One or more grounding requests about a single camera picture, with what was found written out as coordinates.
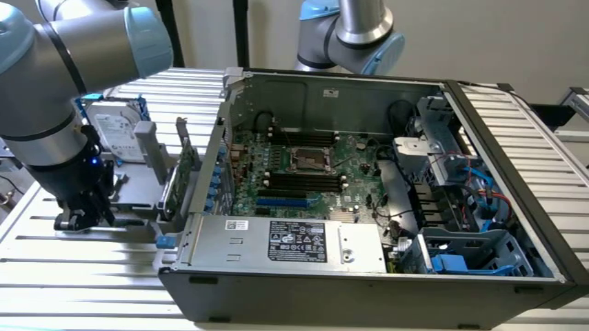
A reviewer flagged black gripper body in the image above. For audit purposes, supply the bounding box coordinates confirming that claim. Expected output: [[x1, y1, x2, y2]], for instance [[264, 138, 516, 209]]
[[29, 157, 116, 221]]

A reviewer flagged blue expansion slot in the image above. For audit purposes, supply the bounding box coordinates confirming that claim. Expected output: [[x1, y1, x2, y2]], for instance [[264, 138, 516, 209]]
[[256, 202, 308, 210], [256, 197, 308, 205]]

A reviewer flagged black expansion slot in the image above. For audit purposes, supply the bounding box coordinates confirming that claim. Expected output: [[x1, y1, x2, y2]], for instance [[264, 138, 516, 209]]
[[256, 188, 308, 199]]

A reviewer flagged grey parts rack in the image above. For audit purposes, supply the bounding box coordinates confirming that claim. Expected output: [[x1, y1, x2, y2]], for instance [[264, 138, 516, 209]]
[[53, 119, 204, 250]]

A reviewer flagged silver hard disk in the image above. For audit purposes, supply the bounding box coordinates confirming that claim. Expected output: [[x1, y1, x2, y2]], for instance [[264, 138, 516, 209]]
[[85, 101, 144, 163]]

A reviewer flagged green graphics card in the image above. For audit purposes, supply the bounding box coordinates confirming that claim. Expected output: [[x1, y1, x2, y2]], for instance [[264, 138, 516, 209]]
[[158, 116, 201, 222]]

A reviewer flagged blue disk caddy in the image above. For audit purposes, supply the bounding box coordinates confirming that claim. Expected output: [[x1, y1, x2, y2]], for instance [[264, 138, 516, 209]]
[[74, 93, 149, 163]]

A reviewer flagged silver power supply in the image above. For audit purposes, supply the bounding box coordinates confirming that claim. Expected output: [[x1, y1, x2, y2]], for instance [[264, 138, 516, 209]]
[[176, 214, 388, 274]]

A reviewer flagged metal CPU socket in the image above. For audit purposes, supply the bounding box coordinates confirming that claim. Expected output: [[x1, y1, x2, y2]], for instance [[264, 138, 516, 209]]
[[284, 146, 335, 173]]

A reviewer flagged silver chipset heatsink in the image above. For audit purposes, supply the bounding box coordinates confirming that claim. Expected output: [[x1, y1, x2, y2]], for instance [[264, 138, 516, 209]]
[[327, 210, 359, 225]]

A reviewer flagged black stand pole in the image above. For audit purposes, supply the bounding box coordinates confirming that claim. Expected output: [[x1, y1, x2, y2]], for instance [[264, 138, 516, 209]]
[[154, 0, 185, 69], [230, 0, 252, 69]]

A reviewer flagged green motherboard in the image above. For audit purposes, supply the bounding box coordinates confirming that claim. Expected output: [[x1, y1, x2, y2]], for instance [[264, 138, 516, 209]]
[[226, 129, 392, 225]]

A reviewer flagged black open PC case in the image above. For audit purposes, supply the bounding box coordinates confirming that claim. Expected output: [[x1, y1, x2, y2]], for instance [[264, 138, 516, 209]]
[[157, 68, 589, 331]]

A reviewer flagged metal disk bay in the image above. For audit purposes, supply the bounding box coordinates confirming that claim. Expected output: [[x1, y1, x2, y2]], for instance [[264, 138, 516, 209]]
[[392, 95, 482, 188]]

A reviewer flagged blue plastic disk cage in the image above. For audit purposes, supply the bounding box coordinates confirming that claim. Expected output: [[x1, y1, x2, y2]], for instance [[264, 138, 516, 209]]
[[403, 226, 536, 278]]

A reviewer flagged black block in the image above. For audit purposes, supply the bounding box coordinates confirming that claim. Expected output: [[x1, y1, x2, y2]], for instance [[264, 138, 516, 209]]
[[527, 102, 572, 127]]

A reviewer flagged dark cable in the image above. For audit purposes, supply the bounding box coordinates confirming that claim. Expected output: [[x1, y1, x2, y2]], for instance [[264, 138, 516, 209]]
[[0, 174, 26, 208]]

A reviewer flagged short black looped cable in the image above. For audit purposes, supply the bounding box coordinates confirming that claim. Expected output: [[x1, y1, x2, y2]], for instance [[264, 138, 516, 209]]
[[253, 110, 273, 131]]

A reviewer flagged blue wire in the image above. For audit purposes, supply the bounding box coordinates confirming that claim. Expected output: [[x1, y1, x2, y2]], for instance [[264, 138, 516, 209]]
[[462, 164, 496, 232]]

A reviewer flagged red wire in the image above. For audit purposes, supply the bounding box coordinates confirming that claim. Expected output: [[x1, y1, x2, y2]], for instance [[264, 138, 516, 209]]
[[484, 191, 512, 223]]

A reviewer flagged thin black cable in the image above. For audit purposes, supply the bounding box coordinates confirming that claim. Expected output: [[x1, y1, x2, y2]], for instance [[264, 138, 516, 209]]
[[456, 80, 536, 117]]

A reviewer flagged aluminium profile frame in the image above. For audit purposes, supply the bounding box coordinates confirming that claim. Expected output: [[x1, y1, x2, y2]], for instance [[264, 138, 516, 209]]
[[552, 86, 589, 141]]

